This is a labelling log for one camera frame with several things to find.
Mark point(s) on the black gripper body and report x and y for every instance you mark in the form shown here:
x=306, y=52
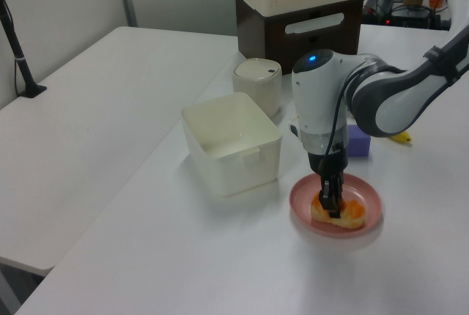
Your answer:
x=328, y=163

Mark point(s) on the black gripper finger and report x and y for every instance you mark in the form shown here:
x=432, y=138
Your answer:
x=340, y=187
x=328, y=199

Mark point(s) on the orange glazed bread loaf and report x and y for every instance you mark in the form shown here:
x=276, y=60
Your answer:
x=351, y=214

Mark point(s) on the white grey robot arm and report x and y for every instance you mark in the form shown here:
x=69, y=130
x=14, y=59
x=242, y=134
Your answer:
x=318, y=95

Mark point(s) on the pink round plate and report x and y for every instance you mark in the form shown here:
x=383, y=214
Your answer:
x=304, y=198

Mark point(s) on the purple cube block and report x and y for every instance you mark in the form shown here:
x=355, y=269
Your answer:
x=360, y=143

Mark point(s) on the yellow banana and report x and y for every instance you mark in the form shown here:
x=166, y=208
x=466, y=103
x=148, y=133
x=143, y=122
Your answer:
x=403, y=137

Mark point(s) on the cream plastic storage box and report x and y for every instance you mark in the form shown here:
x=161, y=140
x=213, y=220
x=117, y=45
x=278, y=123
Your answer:
x=234, y=146

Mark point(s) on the cream lidded trash bin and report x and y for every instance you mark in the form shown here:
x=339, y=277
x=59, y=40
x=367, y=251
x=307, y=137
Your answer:
x=258, y=84

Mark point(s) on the dark brown drawer unit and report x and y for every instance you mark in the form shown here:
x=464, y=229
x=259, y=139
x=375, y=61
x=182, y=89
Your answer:
x=267, y=36

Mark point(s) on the black electronics box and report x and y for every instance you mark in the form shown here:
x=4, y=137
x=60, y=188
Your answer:
x=406, y=16

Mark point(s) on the black pole stand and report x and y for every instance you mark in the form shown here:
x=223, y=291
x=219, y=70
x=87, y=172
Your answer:
x=18, y=62

